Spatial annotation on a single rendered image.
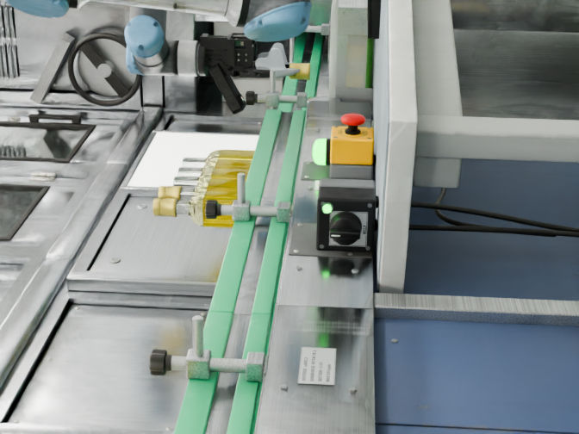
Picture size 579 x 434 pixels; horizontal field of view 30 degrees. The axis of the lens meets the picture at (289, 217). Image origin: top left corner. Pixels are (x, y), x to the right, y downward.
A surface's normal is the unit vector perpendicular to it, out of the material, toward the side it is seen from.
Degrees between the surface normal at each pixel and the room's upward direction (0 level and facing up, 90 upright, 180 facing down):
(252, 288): 90
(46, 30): 90
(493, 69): 90
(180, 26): 90
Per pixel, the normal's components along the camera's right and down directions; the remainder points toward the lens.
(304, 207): 0.01, -0.92
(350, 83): -0.07, 0.39
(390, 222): -0.07, 0.62
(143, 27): -0.05, -0.18
